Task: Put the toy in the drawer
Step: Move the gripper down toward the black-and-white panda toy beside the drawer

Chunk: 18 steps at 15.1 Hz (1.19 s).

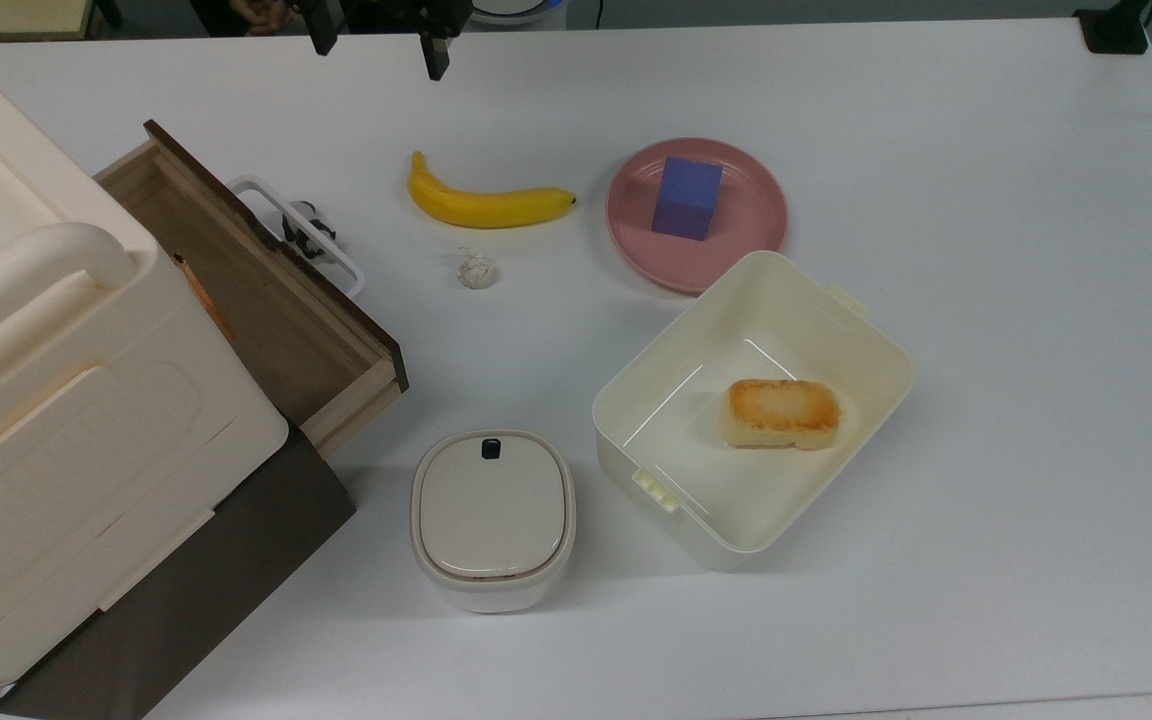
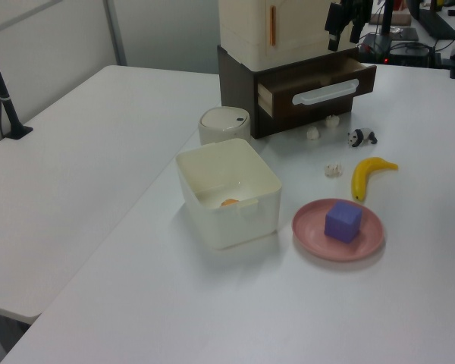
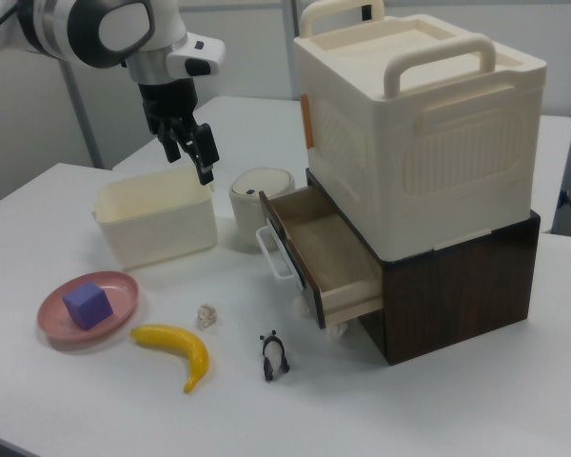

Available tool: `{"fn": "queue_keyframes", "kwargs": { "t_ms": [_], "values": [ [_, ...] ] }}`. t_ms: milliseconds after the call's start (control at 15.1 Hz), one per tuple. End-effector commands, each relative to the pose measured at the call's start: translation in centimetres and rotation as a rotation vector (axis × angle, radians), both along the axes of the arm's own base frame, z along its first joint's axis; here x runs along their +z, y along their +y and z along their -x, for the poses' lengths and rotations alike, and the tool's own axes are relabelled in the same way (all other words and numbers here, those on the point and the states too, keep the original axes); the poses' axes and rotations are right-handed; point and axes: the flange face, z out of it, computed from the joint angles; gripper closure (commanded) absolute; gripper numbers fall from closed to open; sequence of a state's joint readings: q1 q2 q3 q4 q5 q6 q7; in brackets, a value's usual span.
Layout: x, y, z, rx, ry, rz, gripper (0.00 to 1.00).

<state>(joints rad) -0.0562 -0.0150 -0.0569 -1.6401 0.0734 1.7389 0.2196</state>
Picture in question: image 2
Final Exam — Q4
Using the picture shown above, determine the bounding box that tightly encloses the brown wooden drawer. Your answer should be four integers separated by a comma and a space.
256, 56, 378, 119

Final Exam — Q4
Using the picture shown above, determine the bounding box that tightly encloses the small white trash can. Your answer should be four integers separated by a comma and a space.
197, 106, 251, 146

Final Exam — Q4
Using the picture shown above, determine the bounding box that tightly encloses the white drawer handle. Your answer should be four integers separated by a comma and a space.
291, 77, 359, 106

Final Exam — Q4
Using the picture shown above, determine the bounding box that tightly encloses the dark brown drawer cabinet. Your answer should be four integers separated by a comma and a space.
216, 44, 365, 140

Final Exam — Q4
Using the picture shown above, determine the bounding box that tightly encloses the orange fridge door handle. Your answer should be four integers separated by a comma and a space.
268, 5, 278, 47

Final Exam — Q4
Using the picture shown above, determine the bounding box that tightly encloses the cream toy fridge cabinet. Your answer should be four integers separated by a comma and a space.
218, 0, 361, 72

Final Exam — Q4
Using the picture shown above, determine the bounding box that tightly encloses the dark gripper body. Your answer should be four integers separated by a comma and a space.
324, 0, 373, 37

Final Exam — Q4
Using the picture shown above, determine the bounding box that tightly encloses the black and white panda toy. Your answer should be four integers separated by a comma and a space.
347, 127, 378, 149

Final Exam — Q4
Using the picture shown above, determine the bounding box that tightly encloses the black electronics box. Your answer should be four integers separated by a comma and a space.
383, 42, 435, 67

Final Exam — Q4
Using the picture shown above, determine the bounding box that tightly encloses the black camera pole with base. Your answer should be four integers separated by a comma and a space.
0, 28, 34, 141

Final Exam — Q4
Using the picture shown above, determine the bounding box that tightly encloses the black stand post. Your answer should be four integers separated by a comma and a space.
359, 0, 395, 54

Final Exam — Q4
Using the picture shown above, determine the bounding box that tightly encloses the yellow toy banana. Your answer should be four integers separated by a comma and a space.
350, 156, 399, 202

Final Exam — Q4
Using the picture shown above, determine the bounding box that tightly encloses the pink plate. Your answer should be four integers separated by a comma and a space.
291, 197, 386, 262

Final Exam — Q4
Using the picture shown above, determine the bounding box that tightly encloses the white plastic storage box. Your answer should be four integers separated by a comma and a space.
175, 137, 283, 250

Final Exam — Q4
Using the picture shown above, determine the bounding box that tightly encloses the purple cube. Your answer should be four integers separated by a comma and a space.
324, 200, 363, 243

